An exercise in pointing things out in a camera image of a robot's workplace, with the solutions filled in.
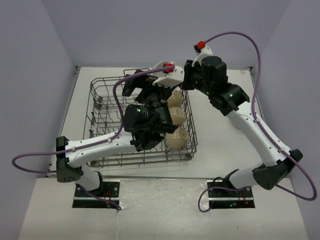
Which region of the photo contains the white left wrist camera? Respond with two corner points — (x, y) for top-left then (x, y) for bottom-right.
(151, 63), (185, 88)

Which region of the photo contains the beige bowl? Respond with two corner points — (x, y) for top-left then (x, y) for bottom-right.
(165, 126), (190, 150)
(166, 90), (183, 109)
(169, 106), (186, 126)

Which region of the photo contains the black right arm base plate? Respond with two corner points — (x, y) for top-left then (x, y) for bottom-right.
(208, 187), (256, 209)

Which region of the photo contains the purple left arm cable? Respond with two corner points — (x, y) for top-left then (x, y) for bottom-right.
(11, 63), (176, 211)

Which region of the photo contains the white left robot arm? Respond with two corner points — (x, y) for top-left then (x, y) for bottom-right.
(56, 66), (183, 197)

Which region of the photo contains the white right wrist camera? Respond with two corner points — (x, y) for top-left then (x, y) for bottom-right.
(192, 41), (213, 67)

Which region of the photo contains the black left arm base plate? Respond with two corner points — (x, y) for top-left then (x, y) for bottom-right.
(72, 180), (121, 210)

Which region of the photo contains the white blue bowl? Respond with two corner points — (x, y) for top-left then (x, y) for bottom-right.
(152, 60), (184, 69)

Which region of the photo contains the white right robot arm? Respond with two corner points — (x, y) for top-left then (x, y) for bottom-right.
(181, 56), (303, 197)

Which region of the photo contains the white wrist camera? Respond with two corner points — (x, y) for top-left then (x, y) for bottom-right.
(151, 63), (185, 88)
(192, 41), (213, 67)

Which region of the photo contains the grey wire dish rack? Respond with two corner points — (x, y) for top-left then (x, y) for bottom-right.
(83, 76), (198, 168)

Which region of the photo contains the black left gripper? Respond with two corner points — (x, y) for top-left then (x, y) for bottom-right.
(123, 69), (176, 129)

